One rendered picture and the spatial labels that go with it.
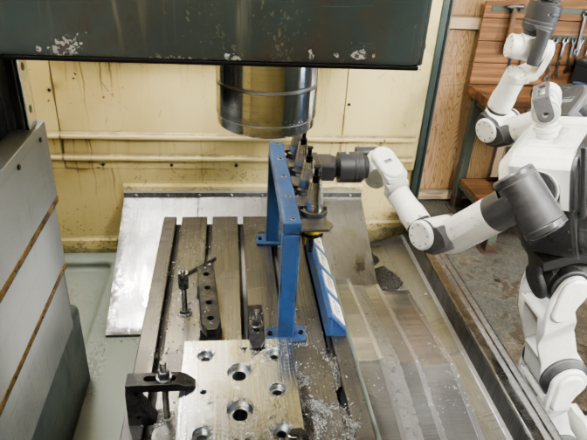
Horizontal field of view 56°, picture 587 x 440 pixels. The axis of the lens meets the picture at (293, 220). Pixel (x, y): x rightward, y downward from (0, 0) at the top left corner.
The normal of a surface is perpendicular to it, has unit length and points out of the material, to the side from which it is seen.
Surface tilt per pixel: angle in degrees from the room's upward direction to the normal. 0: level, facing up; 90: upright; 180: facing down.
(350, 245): 24
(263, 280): 0
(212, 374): 0
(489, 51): 90
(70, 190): 90
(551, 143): 18
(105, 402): 0
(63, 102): 90
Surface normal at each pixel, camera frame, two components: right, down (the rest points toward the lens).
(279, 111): 0.31, 0.48
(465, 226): -0.81, 0.15
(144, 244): 0.09, -0.59
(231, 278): 0.05, -0.87
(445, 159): 0.11, 0.49
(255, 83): -0.20, 0.47
